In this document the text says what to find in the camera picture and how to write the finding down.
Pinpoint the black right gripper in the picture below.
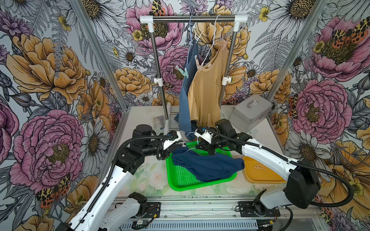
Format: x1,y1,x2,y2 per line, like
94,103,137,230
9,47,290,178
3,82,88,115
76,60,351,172
195,135,228,156

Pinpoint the dark blue t-shirt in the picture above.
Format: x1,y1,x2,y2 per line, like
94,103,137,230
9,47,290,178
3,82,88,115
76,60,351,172
172,147,245,182

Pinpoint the wooden clothespin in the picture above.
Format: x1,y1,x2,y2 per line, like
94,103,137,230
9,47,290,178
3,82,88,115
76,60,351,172
253,164,268,170

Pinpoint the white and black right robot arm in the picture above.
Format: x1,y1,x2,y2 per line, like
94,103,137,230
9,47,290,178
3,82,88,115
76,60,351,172
195,119,354,217

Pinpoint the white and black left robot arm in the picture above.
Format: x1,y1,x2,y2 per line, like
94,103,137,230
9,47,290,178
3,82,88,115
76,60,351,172
56,124,182,231

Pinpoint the blue hanger of light shirt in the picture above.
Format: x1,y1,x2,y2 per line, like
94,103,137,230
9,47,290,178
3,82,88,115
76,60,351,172
187,14,193,64

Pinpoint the light blue t-shirt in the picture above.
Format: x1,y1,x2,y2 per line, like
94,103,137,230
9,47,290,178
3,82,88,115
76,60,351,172
175,39,198,134

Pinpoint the crumpled plastic packet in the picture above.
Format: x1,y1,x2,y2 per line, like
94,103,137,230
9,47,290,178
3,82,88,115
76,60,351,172
152,116,165,134

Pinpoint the green perforated plastic basket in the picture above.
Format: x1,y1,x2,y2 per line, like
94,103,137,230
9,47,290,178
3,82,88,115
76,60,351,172
166,141,245,192

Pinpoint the silver metal case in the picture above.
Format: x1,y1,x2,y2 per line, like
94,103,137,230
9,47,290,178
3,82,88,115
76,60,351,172
229,94,273,133

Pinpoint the yellow plastic tray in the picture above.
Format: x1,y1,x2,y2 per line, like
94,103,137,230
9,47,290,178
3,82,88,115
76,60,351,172
243,157,286,184

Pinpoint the tan tank top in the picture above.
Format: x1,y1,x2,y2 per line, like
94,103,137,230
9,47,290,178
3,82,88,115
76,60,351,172
188,48,228,127

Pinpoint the teal plastic clothespin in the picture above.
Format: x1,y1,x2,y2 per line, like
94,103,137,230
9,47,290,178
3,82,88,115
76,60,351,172
176,65,189,79

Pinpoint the metal clothes rack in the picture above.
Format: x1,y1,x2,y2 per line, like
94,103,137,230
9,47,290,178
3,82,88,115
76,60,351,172
139,14,249,136

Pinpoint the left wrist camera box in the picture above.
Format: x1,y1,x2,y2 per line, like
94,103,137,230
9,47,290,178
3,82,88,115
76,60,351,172
163,131,182,150

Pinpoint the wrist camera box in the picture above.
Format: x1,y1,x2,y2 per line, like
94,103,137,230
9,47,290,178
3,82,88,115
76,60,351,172
194,127,213,143
163,131,182,150

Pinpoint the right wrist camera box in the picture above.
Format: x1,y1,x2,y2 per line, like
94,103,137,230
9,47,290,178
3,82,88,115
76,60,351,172
194,127,213,143

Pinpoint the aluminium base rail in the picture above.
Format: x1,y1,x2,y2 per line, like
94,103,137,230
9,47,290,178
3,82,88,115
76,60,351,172
119,195,328,231

